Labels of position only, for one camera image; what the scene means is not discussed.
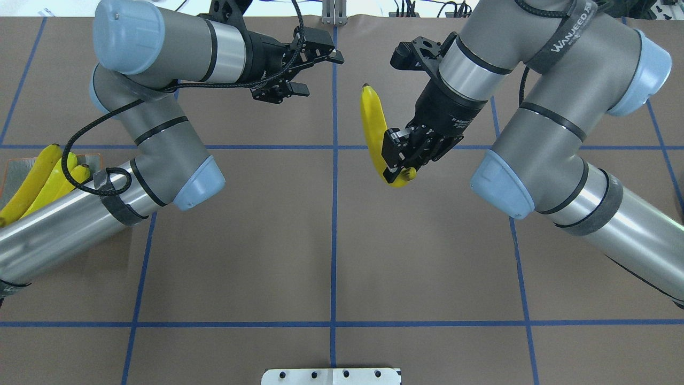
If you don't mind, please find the yellow banana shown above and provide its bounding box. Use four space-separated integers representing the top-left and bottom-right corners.
21 158 74 218
360 83 417 188
1 143 62 227
54 164 90 200

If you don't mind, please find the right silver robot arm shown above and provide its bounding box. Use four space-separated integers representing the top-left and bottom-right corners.
361 1 683 307

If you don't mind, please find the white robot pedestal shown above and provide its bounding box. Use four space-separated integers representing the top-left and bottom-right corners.
261 367 402 384

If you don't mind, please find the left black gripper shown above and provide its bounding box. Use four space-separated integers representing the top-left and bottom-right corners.
243 28 345 103

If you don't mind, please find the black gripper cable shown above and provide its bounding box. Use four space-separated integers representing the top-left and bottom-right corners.
61 0 305 197

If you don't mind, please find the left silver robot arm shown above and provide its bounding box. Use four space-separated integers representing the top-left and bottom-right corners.
1 1 344 298

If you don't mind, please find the aluminium frame post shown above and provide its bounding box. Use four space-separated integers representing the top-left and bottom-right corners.
321 0 348 26

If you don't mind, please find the grey square plate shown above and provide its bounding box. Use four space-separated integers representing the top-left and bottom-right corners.
1 153 103 208

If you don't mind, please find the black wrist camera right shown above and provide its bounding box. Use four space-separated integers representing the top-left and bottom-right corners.
390 32 458 73

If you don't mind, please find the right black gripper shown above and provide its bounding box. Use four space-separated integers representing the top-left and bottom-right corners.
381 80 486 185

